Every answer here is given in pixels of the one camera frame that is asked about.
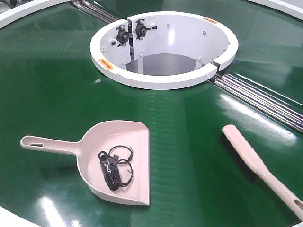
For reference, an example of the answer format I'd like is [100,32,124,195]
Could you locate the white rim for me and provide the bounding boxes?
[248,0,303,21]
[0,207,40,227]
[0,0,68,28]

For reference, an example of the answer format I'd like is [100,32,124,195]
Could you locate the black bearing right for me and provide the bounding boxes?
[135,18,157,40]

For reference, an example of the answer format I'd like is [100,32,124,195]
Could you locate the white outer rim right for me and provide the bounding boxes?
[248,0,303,21]

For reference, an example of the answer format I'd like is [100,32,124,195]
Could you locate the beige hand brush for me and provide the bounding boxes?
[222,124,303,220]

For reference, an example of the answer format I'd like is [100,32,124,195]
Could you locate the black cable bundle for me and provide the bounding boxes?
[98,145,134,191]

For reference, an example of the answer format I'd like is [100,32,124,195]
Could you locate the steel rollers right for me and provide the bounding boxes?
[209,74,303,133]

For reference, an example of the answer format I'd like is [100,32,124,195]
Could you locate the steel rollers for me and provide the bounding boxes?
[209,74,303,133]
[71,0,119,24]

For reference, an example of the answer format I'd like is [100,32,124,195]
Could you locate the steel rollers top left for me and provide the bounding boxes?
[71,0,119,24]

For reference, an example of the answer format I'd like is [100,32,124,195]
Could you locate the white outer rim left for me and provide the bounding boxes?
[0,0,68,28]

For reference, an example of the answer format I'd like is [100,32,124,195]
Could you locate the black bearing left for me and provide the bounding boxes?
[116,25,130,47]

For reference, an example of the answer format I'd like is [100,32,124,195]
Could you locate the white inner conveyor ring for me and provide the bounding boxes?
[89,11,239,90]

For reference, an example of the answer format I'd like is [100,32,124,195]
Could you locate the beige plastic dustpan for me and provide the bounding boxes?
[20,120,150,206]

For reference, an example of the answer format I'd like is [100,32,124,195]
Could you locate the white outer rim near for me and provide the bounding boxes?
[0,207,40,227]

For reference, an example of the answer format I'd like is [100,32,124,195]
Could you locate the black bearing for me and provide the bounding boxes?
[135,18,157,40]
[116,25,130,47]

